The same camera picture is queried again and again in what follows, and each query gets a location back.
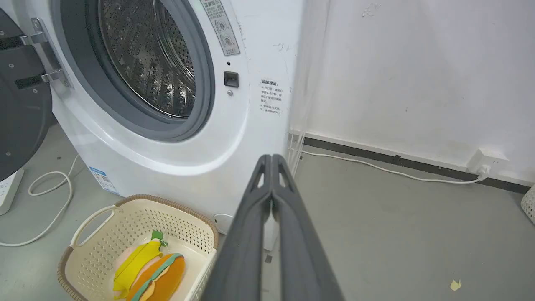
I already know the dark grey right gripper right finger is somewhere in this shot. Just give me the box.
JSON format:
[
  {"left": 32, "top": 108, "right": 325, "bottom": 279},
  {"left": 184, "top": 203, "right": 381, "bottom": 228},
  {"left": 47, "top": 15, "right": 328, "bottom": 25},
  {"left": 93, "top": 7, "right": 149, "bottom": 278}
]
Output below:
[{"left": 271, "top": 154, "right": 344, "bottom": 301}]

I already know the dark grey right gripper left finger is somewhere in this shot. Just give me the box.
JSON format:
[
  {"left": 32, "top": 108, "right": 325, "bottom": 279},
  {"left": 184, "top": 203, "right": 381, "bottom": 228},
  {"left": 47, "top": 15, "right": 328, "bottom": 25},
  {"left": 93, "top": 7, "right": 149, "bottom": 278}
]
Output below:
[{"left": 201, "top": 154, "right": 273, "bottom": 301}]

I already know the white front-load washing machine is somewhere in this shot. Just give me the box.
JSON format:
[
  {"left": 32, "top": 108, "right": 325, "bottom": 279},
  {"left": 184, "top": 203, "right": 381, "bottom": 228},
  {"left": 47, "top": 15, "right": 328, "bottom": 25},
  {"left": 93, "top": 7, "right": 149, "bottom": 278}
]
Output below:
[{"left": 13, "top": 0, "right": 306, "bottom": 251}]

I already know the dark washing machine door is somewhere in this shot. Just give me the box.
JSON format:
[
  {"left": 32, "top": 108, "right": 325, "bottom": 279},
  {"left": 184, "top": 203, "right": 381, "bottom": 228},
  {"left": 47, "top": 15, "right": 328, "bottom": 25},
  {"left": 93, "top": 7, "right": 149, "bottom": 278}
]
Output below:
[{"left": 0, "top": 8, "right": 57, "bottom": 182}]

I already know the orange hamburger plush toy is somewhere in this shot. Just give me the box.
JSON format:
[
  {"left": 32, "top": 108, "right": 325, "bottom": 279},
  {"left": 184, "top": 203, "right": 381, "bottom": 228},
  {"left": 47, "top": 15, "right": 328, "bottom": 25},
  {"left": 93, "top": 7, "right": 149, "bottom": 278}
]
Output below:
[{"left": 125, "top": 253, "right": 186, "bottom": 301}]

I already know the yellow banana plush toy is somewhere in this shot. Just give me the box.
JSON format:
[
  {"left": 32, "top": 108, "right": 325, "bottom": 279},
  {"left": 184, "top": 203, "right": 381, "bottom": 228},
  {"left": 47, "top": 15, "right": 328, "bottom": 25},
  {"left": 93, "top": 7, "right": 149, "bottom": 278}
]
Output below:
[{"left": 113, "top": 230, "right": 168, "bottom": 300}]

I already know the cream perforated laundry basket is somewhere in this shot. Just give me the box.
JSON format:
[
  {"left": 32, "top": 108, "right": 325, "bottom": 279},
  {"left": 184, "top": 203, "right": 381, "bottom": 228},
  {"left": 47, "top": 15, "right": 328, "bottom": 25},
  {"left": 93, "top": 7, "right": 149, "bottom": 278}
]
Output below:
[{"left": 57, "top": 194, "right": 219, "bottom": 301}]

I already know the white perforated basket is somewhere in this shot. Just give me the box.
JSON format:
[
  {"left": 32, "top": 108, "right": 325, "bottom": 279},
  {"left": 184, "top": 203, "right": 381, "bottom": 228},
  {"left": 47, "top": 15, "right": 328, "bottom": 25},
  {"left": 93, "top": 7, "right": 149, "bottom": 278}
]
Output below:
[{"left": 520, "top": 185, "right": 535, "bottom": 224}]

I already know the white power strip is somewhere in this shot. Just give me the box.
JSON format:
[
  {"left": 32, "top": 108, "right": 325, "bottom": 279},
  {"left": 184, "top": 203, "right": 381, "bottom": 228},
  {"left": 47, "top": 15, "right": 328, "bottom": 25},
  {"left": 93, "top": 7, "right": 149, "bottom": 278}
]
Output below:
[{"left": 0, "top": 168, "right": 25, "bottom": 216}]

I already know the white power strip cable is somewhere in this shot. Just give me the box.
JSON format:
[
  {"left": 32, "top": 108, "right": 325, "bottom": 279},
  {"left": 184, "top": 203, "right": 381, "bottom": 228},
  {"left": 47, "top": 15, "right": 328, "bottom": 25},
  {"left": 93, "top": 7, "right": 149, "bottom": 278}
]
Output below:
[{"left": 0, "top": 154, "right": 80, "bottom": 247}]

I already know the white wall socket box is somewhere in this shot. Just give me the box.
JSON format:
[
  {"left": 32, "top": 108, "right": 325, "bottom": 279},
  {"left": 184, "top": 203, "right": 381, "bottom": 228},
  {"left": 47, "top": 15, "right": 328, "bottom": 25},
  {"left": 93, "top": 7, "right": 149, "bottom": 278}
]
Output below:
[{"left": 466, "top": 148, "right": 509, "bottom": 176}]

